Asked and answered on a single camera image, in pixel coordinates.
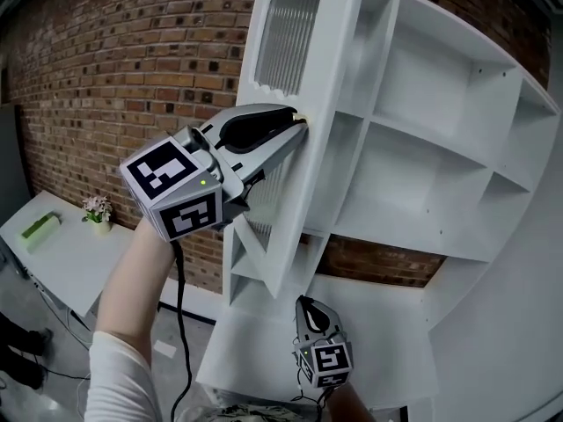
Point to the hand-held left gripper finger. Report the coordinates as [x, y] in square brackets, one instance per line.
[246, 110]
[268, 158]

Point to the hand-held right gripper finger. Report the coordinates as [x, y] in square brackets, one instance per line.
[300, 323]
[334, 327]

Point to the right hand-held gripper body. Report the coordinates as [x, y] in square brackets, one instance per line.
[327, 361]

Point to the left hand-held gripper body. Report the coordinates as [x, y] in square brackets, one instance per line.
[176, 200]

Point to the white glass cabinet door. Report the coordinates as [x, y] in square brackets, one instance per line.
[327, 60]

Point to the white shelf cabinet desk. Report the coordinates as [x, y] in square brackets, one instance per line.
[418, 183]

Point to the person's right forearm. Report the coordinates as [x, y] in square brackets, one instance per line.
[348, 407]

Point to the person's left forearm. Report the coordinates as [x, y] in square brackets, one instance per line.
[136, 288]

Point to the potted pink flower plant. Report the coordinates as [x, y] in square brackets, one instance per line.
[97, 209]

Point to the small white side table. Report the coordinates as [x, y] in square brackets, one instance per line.
[75, 262]

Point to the white paper sheet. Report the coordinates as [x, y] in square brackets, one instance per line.
[163, 347]

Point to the grey leaning board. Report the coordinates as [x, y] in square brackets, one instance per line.
[13, 165]

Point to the person's printed white shirt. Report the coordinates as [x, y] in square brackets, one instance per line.
[119, 380]

